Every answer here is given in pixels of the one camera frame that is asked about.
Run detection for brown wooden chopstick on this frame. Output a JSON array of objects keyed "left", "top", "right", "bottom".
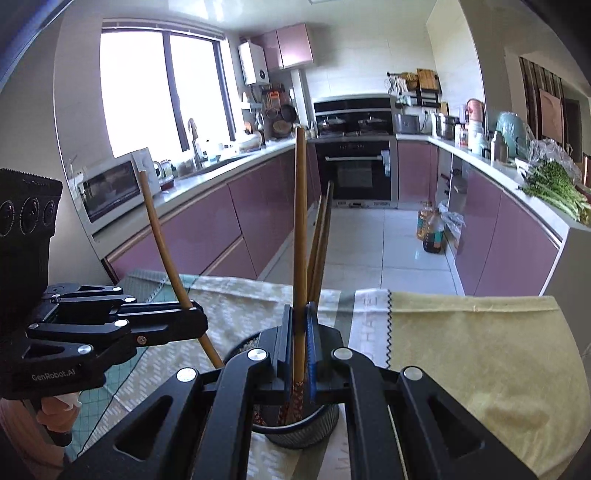
[
  {"left": 310, "top": 181, "right": 334, "bottom": 305},
  {"left": 137, "top": 170, "right": 225, "bottom": 369},
  {"left": 283, "top": 127, "right": 309, "bottom": 425},
  {"left": 305, "top": 195, "right": 324, "bottom": 301}
]

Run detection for stainless steel stockpot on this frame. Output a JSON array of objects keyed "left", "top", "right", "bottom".
[{"left": 431, "top": 113, "right": 460, "bottom": 140}]

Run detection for teal kitchen appliance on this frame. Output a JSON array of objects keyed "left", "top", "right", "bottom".
[{"left": 496, "top": 112, "right": 532, "bottom": 158}]

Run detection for white microwave oven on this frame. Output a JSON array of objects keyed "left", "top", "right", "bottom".
[{"left": 76, "top": 148, "right": 162, "bottom": 236}]

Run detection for black range hood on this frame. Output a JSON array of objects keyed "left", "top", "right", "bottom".
[{"left": 314, "top": 97, "right": 394, "bottom": 121}]

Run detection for chrome sink faucet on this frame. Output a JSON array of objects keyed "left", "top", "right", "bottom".
[{"left": 187, "top": 117, "right": 204, "bottom": 169}]

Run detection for black mesh utensil holder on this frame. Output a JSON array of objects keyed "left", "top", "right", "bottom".
[{"left": 224, "top": 335, "right": 342, "bottom": 450}]

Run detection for person's left hand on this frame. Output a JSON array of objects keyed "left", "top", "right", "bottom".
[{"left": 0, "top": 392, "right": 83, "bottom": 445}]

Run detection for black wall rack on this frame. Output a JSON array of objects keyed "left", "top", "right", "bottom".
[{"left": 387, "top": 69, "right": 444, "bottom": 110}]

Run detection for bunch of green vegetables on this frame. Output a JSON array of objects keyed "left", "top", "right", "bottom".
[{"left": 521, "top": 159, "right": 591, "bottom": 225}]

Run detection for pink wall cabinet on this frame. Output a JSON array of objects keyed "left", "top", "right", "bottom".
[{"left": 252, "top": 23, "right": 315, "bottom": 71}]

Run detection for patterned green yellow tablecloth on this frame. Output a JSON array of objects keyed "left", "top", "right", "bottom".
[{"left": 69, "top": 270, "right": 580, "bottom": 480}]

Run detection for plastic bag on floor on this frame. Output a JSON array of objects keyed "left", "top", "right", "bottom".
[{"left": 438, "top": 202, "right": 465, "bottom": 251}]

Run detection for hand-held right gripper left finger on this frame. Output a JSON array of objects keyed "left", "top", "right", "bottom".
[{"left": 60, "top": 304, "right": 295, "bottom": 480}]

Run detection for clear plastic bag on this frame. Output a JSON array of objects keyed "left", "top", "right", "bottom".
[{"left": 526, "top": 137, "right": 583, "bottom": 182}]

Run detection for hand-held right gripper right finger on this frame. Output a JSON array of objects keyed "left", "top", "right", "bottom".
[{"left": 305, "top": 301, "right": 537, "bottom": 480}]

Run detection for black built-in oven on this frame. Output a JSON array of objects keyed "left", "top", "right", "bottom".
[{"left": 315, "top": 138, "right": 399, "bottom": 208}]

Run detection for kitchen window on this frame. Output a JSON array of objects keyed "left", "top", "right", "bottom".
[{"left": 100, "top": 31, "right": 236, "bottom": 158}]

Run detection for pink base cabinets window side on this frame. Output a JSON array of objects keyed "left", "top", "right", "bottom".
[{"left": 104, "top": 143, "right": 324, "bottom": 287}]

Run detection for oil bottles on floor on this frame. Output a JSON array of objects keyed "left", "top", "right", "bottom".
[{"left": 422, "top": 219, "right": 447, "bottom": 254}]

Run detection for framed wall painting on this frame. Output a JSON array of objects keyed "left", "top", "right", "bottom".
[{"left": 538, "top": 88, "right": 567, "bottom": 140}]

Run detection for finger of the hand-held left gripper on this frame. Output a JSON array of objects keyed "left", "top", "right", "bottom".
[
  {"left": 21, "top": 300, "right": 209, "bottom": 359},
  {"left": 32, "top": 282, "right": 138, "bottom": 324}
]

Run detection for pink base cabinets peninsula side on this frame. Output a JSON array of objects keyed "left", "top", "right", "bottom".
[{"left": 397, "top": 138, "right": 563, "bottom": 297}]

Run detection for white water heater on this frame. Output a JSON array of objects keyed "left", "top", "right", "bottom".
[{"left": 238, "top": 41, "right": 271, "bottom": 86}]

